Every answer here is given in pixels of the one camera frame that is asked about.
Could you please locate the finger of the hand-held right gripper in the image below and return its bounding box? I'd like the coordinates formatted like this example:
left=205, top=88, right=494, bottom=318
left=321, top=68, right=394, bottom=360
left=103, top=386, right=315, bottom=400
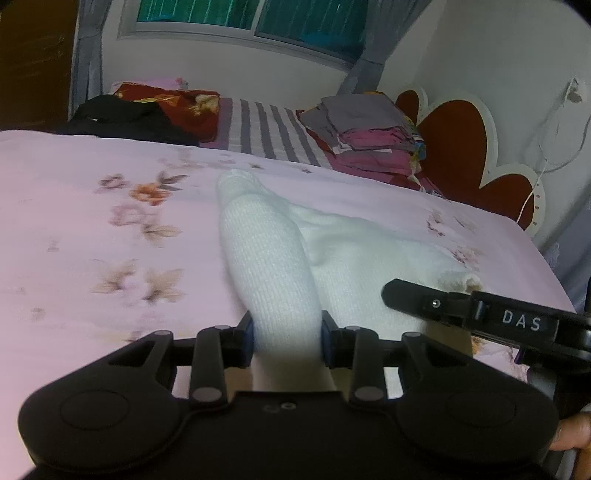
left=381, top=278, right=481, bottom=331

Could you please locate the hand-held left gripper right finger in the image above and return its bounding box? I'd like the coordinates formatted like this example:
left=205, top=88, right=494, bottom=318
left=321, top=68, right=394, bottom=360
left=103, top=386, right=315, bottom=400
left=320, top=310, right=463, bottom=408

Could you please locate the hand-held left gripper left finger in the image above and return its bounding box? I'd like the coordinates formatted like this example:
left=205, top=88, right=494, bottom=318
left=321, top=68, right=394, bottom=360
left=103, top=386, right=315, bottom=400
left=108, top=310, right=256, bottom=408

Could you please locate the white knit cloth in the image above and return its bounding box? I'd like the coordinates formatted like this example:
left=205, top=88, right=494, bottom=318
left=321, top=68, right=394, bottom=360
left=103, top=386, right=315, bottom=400
left=216, top=169, right=485, bottom=393

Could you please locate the stack of folded clothes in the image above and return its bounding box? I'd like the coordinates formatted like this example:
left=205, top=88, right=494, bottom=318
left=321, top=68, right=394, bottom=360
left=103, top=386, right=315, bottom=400
left=297, top=90, right=448, bottom=197

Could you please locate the person's right hand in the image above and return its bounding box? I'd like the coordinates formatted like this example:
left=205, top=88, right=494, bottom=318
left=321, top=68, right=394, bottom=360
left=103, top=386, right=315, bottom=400
left=551, top=412, right=591, bottom=452

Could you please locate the red and white headboard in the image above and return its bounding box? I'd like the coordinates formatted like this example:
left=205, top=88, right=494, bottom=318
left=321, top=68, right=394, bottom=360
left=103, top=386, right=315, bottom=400
left=394, top=87, right=549, bottom=237

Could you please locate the pink floral bed sheet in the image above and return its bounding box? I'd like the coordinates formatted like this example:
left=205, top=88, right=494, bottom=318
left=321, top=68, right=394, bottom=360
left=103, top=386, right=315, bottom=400
left=0, top=129, right=578, bottom=480

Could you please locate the grey striped sheet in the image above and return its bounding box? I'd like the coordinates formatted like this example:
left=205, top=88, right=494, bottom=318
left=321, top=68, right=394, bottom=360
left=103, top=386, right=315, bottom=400
left=200, top=97, right=334, bottom=170

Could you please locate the red floral blanket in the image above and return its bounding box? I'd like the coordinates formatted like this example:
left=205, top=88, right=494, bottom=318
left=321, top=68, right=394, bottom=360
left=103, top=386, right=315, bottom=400
left=112, top=82, right=222, bottom=142

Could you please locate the grey curtain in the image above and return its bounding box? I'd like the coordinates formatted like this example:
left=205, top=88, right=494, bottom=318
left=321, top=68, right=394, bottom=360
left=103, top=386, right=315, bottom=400
left=338, top=0, right=438, bottom=96
left=68, top=0, right=105, bottom=119

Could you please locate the black cloth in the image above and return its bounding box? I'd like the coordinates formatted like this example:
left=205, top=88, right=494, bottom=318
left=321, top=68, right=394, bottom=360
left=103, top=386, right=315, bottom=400
left=57, top=94, right=201, bottom=148

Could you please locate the small pink cloth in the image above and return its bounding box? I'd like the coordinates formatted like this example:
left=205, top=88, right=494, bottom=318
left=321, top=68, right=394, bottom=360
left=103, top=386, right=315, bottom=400
left=137, top=75, right=191, bottom=92

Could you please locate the window with green screen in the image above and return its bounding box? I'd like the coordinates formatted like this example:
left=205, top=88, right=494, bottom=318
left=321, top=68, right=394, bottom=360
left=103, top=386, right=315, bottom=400
left=117, top=0, right=371, bottom=71

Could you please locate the brown wooden door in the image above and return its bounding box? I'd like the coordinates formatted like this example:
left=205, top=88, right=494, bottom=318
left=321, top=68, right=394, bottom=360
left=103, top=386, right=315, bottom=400
left=0, top=0, right=78, bottom=131

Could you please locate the white charger cable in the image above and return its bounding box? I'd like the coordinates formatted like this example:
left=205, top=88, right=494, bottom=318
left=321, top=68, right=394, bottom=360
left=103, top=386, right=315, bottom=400
left=516, top=78, right=586, bottom=223

